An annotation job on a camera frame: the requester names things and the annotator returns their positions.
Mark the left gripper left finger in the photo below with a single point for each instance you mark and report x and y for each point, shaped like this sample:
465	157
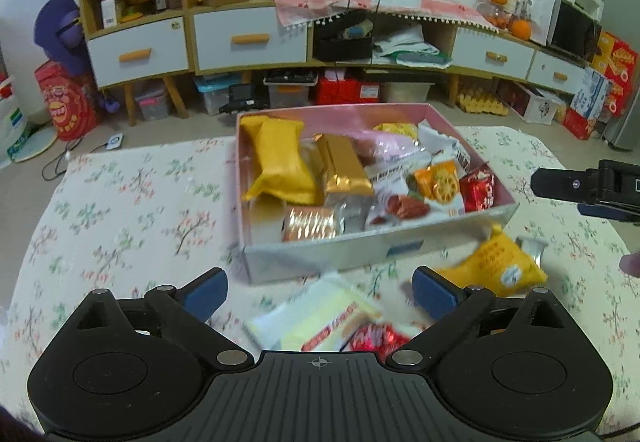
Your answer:
182	314

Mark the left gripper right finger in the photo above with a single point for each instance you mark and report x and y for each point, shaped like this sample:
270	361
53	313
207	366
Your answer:
454	310

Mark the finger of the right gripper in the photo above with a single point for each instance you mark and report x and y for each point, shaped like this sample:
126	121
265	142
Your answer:
610	191

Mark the red candy pack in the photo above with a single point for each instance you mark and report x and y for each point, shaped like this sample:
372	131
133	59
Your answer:
382	339

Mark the white pecan snack pack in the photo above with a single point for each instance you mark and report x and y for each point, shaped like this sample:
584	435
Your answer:
394	201

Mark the red white snack pack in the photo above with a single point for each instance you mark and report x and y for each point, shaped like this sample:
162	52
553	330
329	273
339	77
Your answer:
478	189

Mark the white cream cake pack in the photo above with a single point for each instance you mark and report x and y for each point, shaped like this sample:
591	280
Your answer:
322	317

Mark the gold wafer pack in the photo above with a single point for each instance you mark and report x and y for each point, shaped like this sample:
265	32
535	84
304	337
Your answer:
346	191

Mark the white floral snack pack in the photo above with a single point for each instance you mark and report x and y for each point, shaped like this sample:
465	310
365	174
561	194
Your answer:
437	142

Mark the large yellow snack pack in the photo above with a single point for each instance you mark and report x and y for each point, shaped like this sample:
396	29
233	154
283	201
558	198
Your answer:
283	172

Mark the pink cake pack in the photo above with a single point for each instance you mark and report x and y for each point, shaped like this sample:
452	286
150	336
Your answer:
374	146

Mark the yellow noodle snack pack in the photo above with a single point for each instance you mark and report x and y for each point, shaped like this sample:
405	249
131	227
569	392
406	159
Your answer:
403	129

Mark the white blue biscuit pack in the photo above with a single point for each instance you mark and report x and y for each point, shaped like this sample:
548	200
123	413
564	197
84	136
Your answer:
439	185

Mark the person hand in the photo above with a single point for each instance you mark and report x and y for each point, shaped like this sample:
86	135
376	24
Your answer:
630	265

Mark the silver small wrapper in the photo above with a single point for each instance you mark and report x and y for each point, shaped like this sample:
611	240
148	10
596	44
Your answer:
533	247

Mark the floral tablecloth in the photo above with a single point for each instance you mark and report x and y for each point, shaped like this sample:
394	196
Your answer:
135	219

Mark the microwave oven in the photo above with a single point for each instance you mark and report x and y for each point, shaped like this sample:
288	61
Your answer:
573	32

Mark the pink cardboard box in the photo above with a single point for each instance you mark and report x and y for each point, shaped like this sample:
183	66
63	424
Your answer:
268	259

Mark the oranges on stand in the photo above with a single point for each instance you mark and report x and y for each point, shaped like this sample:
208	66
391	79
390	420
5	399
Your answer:
512	16

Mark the red gift bag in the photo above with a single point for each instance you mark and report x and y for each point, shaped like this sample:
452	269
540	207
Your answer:
70	100

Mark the red storage box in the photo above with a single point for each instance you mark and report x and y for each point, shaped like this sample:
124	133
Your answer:
349	91

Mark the white shopping bag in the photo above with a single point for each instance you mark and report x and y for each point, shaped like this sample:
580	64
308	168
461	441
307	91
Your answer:
14	125

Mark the purple plush toy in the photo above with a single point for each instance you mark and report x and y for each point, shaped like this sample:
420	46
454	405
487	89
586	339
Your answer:
59	33

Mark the pink cloth on cabinet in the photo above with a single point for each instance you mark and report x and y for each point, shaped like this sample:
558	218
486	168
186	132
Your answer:
294	13

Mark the wooden cabinet with drawers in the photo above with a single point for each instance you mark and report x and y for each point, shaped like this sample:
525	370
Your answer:
248	36

